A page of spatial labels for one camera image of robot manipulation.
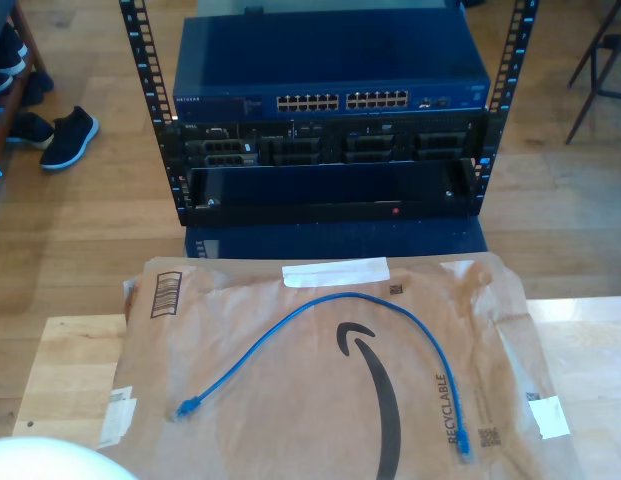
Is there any black rack server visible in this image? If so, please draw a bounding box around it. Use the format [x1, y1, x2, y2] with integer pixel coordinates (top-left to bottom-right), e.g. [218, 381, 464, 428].
[162, 118, 491, 169]

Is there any brown packing paper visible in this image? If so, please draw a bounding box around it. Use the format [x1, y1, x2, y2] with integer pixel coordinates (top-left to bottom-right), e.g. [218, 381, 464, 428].
[92, 249, 586, 480]

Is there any white paper label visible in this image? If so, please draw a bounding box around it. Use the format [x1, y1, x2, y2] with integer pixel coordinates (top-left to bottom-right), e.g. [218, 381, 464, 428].
[98, 384, 139, 450]
[525, 394, 571, 440]

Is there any black rack frame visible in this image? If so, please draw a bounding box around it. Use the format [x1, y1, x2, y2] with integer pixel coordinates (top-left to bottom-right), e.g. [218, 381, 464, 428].
[118, 0, 541, 229]

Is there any blue network switch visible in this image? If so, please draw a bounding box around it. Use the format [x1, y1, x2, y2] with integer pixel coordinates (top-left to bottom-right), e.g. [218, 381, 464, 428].
[172, 14, 492, 121]

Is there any dark shoe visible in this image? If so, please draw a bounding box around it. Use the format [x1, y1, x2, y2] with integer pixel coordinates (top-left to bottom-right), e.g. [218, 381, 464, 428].
[19, 69, 55, 107]

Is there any blue network cable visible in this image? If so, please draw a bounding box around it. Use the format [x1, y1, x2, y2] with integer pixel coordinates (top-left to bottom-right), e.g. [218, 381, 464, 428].
[172, 291, 475, 465]

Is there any dark sneaker white sole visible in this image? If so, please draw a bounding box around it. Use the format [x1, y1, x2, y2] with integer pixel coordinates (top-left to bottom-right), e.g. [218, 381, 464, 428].
[38, 104, 101, 171]
[0, 22, 30, 96]
[4, 110, 56, 150]

